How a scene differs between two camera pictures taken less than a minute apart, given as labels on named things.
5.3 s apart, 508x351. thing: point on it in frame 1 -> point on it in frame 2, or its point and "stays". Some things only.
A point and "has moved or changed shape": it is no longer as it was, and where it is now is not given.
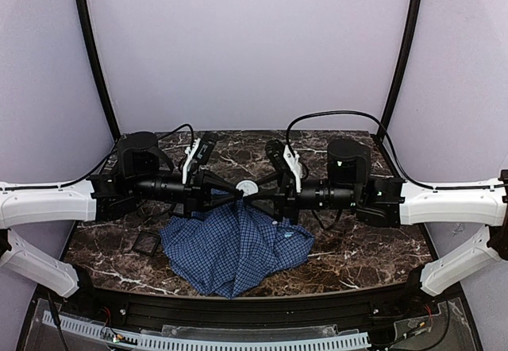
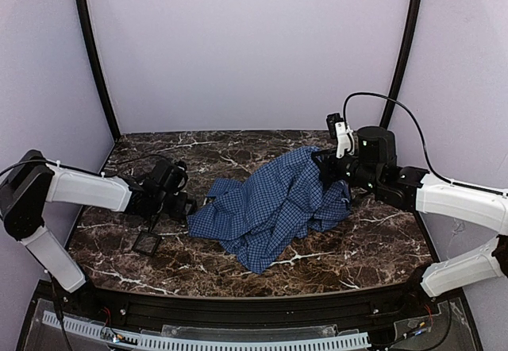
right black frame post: x=407 y=46 stays
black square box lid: x=146 y=242 stays
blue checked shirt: x=232 y=248 has moved or changed shape
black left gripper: x=195 y=191 -> x=159 y=211
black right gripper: x=290 y=193 -> x=331 y=167
